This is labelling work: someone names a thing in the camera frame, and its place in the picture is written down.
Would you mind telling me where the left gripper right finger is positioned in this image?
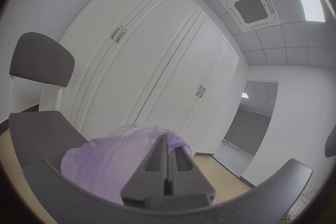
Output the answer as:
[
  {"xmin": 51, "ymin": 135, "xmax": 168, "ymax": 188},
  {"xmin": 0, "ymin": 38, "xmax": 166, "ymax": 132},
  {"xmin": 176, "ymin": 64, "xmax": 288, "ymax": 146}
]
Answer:
[{"xmin": 168, "ymin": 146, "xmax": 216, "ymax": 203}]

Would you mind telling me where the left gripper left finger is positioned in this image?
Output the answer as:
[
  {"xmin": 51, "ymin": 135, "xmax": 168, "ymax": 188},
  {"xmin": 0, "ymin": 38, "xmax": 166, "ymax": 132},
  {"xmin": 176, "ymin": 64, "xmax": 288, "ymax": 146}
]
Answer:
[{"xmin": 121, "ymin": 135, "xmax": 169, "ymax": 205}]

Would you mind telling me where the purple plastic bag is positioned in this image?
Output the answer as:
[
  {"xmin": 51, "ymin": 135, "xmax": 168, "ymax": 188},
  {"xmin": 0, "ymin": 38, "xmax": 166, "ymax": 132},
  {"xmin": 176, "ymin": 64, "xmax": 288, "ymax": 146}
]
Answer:
[{"xmin": 61, "ymin": 124, "xmax": 219, "ymax": 205}]

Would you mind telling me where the bed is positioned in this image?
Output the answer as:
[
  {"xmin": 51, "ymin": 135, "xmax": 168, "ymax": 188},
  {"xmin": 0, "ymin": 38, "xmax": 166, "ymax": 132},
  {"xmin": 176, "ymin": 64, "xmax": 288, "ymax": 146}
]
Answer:
[{"xmin": 297, "ymin": 182, "xmax": 319, "ymax": 221}]

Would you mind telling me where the white wardrobe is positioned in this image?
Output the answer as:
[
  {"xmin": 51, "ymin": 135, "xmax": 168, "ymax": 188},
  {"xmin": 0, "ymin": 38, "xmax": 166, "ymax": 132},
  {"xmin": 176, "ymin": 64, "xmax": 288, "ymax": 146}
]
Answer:
[{"xmin": 39, "ymin": 0, "xmax": 240, "ymax": 156}]

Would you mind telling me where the white chair with grey cushions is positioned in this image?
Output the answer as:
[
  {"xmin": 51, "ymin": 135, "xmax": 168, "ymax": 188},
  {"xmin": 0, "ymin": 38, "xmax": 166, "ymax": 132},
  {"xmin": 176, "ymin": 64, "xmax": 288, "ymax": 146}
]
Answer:
[{"xmin": 8, "ymin": 32, "xmax": 90, "ymax": 173}]

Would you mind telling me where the ceiling air vent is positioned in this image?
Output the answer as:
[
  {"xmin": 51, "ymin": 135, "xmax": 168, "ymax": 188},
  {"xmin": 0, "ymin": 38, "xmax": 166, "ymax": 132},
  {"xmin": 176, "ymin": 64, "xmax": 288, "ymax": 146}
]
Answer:
[{"xmin": 219, "ymin": 0, "xmax": 281, "ymax": 33}]

